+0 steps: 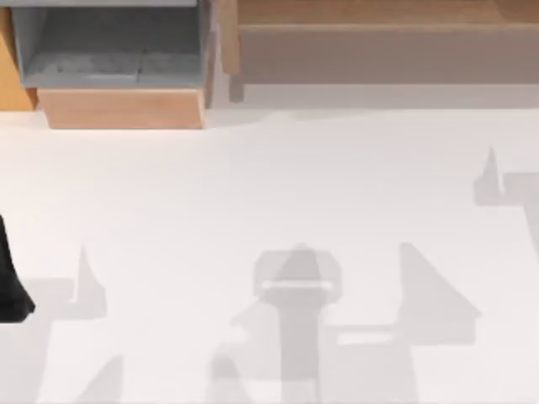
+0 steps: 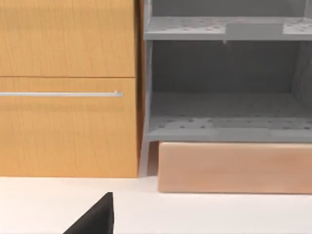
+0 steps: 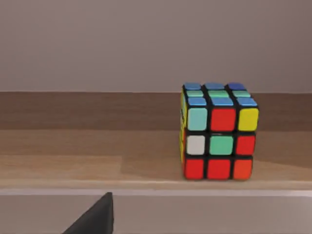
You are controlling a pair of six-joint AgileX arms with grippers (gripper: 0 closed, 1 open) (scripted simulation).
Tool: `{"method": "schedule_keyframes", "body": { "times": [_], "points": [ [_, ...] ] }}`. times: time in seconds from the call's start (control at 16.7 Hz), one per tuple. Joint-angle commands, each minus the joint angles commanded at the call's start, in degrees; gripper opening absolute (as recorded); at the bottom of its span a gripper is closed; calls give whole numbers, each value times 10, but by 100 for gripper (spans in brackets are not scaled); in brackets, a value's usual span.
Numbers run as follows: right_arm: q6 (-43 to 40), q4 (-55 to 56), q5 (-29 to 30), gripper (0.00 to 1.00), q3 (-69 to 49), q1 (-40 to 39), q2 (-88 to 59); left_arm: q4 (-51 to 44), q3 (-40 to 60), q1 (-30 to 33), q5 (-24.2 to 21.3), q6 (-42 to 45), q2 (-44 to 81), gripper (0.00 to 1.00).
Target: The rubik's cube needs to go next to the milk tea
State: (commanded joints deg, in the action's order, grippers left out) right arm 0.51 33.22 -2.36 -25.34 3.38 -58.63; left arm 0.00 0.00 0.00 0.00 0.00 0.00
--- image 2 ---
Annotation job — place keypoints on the wooden cupboard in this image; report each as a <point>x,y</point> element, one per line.
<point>142,97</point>

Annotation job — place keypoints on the pale wooden drawer front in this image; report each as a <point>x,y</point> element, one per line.
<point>234,168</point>

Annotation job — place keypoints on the plain wooden drawer front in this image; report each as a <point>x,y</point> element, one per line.
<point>65,36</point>

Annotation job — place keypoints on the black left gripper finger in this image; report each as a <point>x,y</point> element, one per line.
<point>102,215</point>

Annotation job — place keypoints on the grey pierced drawer inside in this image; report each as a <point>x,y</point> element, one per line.
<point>224,109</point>

